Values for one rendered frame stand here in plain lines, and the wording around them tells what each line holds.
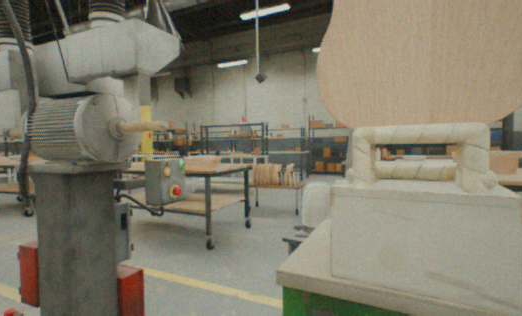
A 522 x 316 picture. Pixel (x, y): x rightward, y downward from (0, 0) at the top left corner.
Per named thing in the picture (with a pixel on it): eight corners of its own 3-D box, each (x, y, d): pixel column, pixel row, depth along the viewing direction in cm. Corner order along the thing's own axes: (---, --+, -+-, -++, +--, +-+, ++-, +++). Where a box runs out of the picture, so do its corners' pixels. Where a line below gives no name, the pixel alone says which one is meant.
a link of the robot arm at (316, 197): (297, 220, 159) (297, 180, 158) (329, 218, 162) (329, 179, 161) (307, 229, 143) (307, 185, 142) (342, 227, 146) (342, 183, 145)
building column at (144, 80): (139, 178, 1053) (131, 6, 1022) (148, 176, 1090) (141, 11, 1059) (148, 178, 1035) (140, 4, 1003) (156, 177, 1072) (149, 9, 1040)
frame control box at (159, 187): (113, 217, 131) (110, 160, 130) (150, 207, 150) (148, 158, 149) (153, 223, 120) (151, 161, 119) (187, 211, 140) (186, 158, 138)
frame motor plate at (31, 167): (14, 171, 116) (13, 162, 116) (76, 166, 138) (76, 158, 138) (73, 174, 100) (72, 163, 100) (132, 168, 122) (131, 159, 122)
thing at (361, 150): (350, 186, 54) (350, 135, 53) (353, 184, 57) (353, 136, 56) (369, 187, 52) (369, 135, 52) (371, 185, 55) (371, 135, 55)
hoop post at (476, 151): (464, 193, 46) (465, 132, 45) (460, 190, 49) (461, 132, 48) (491, 194, 44) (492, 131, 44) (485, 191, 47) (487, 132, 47)
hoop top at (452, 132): (350, 144, 53) (350, 127, 53) (353, 144, 56) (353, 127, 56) (492, 142, 44) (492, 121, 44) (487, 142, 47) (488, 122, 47)
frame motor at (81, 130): (17, 164, 114) (12, 96, 112) (87, 160, 138) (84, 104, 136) (88, 166, 96) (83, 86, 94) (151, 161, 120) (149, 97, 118)
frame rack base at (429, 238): (330, 277, 55) (329, 186, 54) (344, 250, 68) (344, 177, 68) (526, 318, 42) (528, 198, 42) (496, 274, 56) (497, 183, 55)
